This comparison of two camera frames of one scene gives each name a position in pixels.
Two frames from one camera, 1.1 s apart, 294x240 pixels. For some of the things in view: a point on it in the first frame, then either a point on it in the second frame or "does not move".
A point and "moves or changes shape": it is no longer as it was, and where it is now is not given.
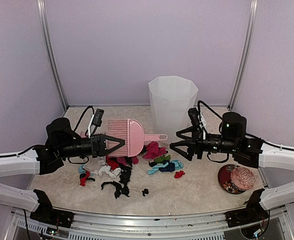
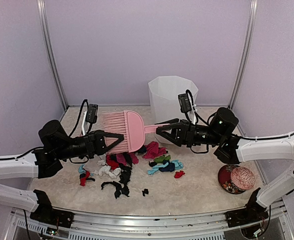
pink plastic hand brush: (130, 131) moves or changes shape
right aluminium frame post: (244, 62) does not move
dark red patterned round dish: (224, 179) does not move
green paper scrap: (160, 159) does not move
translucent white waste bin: (171, 98) does not move
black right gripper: (194, 144) → (182, 133)
